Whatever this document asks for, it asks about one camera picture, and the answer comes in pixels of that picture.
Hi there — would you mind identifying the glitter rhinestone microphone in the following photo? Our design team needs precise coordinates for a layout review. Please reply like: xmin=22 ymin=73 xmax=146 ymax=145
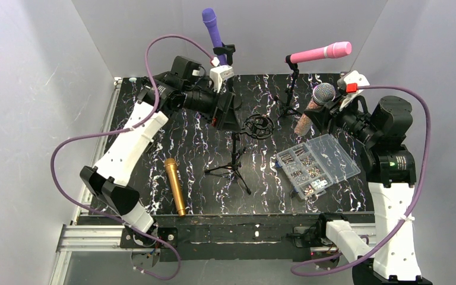
xmin=294 ymin=83 xmax=336 ymax=137

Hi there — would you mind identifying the tripod shock mount stand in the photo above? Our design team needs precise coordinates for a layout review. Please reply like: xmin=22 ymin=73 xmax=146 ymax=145
xmin=204 ymin=113 xmax=275 ymax=195

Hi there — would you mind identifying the round base shock mount stand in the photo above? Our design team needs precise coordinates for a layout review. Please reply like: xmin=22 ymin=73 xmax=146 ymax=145
xmin=137 ymin=73 xmax=164 ymax=106

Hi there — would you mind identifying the gold microphone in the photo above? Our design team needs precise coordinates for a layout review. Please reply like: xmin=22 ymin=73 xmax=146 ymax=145
xmin=164 ymin=158 xmax=186 ymax=217

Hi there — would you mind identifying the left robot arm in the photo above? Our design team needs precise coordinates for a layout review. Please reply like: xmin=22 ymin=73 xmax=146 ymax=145
xmin=80 ymin=56 xmax=240 ymax=232

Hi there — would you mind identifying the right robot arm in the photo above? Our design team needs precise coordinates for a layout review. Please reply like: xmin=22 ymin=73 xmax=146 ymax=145
xmin=305 ymin=96 xmax=429 ymax=284

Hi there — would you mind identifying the tripod stand with clip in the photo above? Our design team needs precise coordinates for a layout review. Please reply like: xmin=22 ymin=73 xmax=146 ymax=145
xmin=274 ymin=55 xmax=302 ymax=120

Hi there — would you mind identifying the round base clip stand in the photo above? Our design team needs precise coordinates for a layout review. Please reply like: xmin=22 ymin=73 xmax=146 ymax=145
xmin=213 ymin=43 xmax=243 ymax=111

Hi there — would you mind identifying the pink microphone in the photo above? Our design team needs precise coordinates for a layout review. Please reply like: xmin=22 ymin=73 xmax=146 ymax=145
xmin=285 ymin=42 xmax=352 ymax=64

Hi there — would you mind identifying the purple microphone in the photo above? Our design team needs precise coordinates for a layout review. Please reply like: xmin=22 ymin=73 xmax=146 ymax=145
xmin=202 ymin=8 xmax=224 ymax=49

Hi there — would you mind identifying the clear plastic screw box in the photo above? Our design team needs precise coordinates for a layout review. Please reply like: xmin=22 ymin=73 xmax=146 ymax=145
xmin=276 ymin=134 xmax=361 ymax=200

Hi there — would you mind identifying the black front mounting bar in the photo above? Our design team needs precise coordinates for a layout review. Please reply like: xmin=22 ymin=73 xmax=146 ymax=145
xmin=76 ymin=212 xmax=376 ymax=263

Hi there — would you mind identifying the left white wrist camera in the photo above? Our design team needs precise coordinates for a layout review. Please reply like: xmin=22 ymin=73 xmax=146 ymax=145
xmin=209 ymin=65 xmax=235 ymax=93

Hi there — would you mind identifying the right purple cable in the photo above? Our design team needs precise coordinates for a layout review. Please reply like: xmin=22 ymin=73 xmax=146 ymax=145
xmin=290 ymin=85 xmax=432 ymax=277

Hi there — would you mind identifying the purple cable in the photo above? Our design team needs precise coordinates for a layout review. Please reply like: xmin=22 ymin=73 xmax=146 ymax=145
xmin=50 ymin=34 xmax=221 ymax=281
xmin=290 ymin=85 xmax=432 ymax=277

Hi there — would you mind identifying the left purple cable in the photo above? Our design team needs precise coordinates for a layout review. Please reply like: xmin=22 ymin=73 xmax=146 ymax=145
xmin=50 ymin=34 xmax=221 ymax=281

